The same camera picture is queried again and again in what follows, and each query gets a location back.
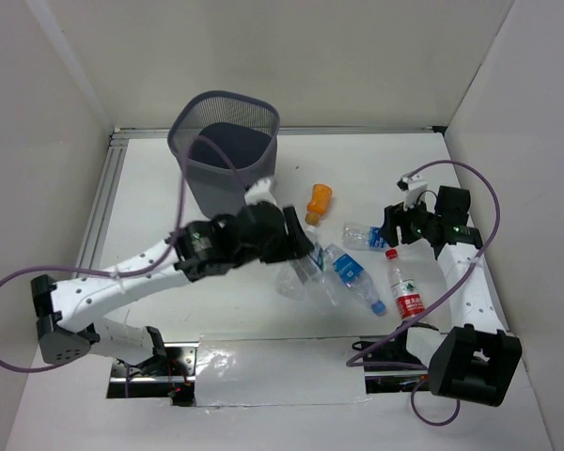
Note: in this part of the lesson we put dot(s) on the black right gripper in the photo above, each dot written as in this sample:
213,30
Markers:
395,215

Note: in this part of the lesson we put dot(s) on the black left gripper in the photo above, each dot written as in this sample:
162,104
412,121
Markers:
290,233

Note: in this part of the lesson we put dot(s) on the crushed clear bottle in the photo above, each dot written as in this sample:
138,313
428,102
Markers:
302,280

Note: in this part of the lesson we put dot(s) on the clear bottle blue cap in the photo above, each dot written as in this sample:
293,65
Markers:
355,278

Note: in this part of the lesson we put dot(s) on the orange plastic bottle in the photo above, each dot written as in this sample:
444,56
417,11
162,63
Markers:
318,204

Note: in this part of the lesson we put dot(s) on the clear bottle red label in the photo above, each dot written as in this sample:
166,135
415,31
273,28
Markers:
403,288

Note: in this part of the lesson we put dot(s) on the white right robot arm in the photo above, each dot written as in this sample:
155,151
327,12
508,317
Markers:
476,360

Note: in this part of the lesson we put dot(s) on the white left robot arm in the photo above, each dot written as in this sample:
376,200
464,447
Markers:
72,314

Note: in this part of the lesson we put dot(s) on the grey mesh waste bin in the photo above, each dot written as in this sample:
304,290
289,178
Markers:
224,142

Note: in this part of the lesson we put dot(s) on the clear bottle blue label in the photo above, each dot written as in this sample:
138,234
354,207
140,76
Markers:
358,237

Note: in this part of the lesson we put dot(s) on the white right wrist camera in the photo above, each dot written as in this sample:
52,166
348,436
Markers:
413,187

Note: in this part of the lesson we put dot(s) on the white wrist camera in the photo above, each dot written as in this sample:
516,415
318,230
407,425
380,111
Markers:
261,191
413,187

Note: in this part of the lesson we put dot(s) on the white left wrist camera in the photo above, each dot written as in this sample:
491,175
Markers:
261,191

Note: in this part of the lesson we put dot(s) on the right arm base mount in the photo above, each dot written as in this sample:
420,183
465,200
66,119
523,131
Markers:
392,369

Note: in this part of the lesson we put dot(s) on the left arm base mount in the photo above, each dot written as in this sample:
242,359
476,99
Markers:
174,380

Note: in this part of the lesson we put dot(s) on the aluminium frame rail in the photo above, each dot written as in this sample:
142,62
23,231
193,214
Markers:
90,253

